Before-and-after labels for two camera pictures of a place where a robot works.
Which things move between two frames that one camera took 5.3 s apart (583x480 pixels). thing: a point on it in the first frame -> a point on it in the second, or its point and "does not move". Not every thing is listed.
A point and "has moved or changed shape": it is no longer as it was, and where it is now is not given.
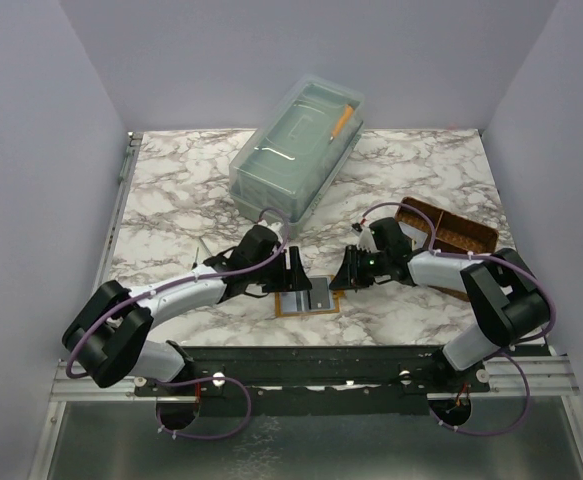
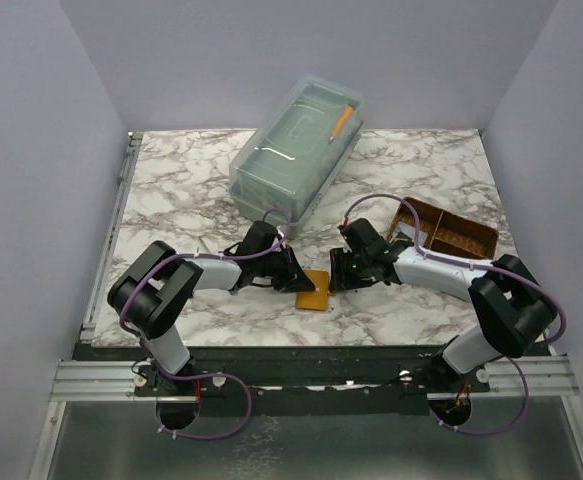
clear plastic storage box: (292, 157) does not move
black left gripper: (294, 279) does not move
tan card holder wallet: (320, 298) has moved or changed shape
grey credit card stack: (417, 236) does not move
